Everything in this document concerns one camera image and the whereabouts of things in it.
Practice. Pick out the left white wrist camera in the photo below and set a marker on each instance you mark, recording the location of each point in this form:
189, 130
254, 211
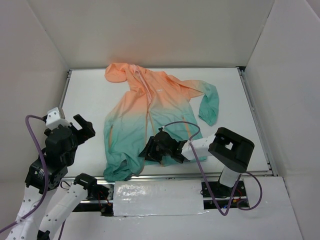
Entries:
55, 118

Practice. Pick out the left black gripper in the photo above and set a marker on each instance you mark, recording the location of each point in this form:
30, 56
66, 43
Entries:
75, 130

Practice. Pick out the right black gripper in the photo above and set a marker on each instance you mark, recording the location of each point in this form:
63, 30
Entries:
155, 149

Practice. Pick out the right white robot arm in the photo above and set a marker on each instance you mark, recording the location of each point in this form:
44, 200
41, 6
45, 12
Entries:
231, 149

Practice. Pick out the aluminium table frame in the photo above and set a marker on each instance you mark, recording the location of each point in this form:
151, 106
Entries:
88, 93

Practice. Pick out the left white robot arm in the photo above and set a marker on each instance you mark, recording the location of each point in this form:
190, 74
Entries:
34, 220

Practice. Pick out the orange and teal gradient jacket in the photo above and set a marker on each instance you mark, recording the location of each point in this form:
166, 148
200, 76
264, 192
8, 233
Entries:
155, 99

